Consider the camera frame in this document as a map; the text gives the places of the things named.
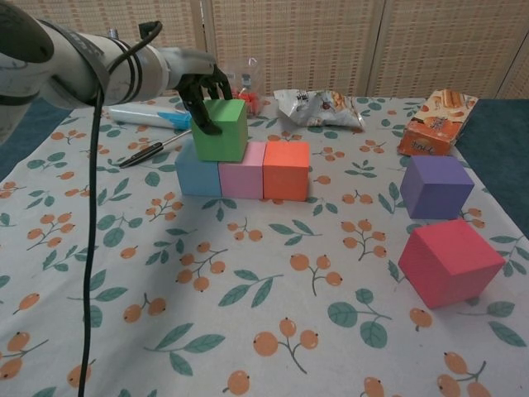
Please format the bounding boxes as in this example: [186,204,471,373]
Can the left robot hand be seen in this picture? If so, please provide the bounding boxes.
[163,47,235,136]

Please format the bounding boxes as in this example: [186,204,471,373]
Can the green cube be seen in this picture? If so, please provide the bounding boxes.
[190,98,249,163]

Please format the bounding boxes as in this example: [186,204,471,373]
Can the blue cube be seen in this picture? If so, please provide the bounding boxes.
[174,138,222,198]

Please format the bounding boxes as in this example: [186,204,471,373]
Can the pink cube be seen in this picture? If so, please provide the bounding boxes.
[217,141,268,199]

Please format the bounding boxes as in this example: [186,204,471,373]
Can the orange cube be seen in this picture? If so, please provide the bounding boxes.
[262,141,311,203]

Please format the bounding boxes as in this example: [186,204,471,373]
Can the purple cube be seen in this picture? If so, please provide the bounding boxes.
[399,155,475,220]

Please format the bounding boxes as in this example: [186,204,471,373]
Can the clear bag orange items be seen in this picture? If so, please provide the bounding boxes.
[225,57,265,120]

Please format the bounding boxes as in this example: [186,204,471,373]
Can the white plastic wrap roll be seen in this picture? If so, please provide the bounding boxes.
[107,103,195,132]

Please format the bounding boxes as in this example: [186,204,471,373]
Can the crumpled snack bag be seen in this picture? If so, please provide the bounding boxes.
[273,88,366,133]

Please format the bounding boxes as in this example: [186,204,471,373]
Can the woven folding screen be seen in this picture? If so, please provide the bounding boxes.
[0,0,529,103]

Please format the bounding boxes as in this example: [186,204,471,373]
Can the orange biscuit box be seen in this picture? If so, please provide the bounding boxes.
[398,88,479,157]

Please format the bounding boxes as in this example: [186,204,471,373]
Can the floral tablecloth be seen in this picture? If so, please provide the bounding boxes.
[0,95,529,397]

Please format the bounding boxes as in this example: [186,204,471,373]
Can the teal table cover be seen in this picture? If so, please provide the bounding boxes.
[0,97,529,224]

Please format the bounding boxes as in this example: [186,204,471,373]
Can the red cube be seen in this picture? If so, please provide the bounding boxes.
[398,218,507,310]

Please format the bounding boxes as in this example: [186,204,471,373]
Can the metal ladle black handle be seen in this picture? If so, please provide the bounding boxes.
[119,127,193,169]

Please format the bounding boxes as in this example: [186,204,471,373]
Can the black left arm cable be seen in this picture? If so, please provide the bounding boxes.
[78,20,164,397]

